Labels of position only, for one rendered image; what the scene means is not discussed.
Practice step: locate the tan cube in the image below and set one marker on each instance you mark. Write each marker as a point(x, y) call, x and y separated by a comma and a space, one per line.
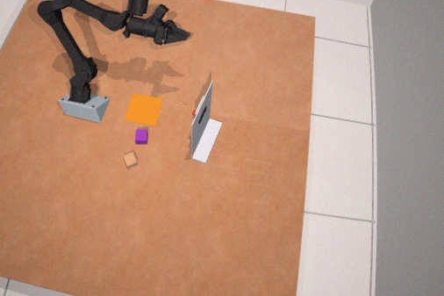
point(130, 160)

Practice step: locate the purple cube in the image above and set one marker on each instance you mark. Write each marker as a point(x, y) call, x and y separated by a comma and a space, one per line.
point(141, 136)

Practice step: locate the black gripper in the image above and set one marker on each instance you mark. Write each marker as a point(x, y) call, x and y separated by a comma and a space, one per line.
point(166, 31)

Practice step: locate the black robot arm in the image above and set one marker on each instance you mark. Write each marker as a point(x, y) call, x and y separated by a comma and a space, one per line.
point(85, 69)

